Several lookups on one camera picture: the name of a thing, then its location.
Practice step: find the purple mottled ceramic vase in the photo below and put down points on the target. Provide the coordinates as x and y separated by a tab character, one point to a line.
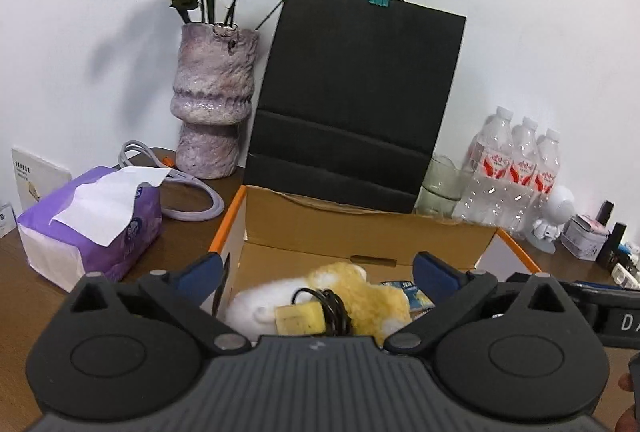
215	102

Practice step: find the blue printed packet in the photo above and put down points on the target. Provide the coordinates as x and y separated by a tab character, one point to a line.
410	297

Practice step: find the black paper bag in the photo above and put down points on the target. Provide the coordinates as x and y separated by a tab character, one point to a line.
350	87

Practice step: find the white card box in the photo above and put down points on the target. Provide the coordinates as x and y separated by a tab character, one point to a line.
40	172

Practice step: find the orange cardboard box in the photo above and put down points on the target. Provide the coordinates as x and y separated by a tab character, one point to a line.
350	232

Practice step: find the clear glass cup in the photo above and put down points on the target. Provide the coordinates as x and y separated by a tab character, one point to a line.
442	192

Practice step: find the clear red-label water bottle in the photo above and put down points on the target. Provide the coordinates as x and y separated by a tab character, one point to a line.
487	167
547	172
522	172

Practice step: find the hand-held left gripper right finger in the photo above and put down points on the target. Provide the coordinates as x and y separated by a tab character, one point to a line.
435	277

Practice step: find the white plastic holder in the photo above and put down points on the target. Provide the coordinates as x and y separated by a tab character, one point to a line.
627	274

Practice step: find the purple tissue pack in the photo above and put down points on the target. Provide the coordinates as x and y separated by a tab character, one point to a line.
100	232

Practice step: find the small white tin box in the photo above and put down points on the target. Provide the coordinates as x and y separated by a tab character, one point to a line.
585	237

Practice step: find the yellow sponge block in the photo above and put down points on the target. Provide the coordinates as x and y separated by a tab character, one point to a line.
300	319

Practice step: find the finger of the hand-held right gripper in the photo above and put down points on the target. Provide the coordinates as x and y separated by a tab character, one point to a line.
582	294

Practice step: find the white robot figurine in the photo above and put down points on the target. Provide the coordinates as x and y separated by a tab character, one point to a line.
555	212

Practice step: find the yellow white plush toy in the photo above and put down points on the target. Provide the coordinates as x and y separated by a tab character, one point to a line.
370	307

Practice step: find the small black bottle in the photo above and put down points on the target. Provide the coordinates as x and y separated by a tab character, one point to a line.
605	214

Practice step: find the tall black bottle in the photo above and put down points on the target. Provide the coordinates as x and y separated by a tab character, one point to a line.
616	244

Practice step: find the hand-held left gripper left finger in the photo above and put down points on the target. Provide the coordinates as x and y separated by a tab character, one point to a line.
200	274

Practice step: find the person's right hand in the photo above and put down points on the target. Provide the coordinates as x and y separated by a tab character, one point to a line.
626	382

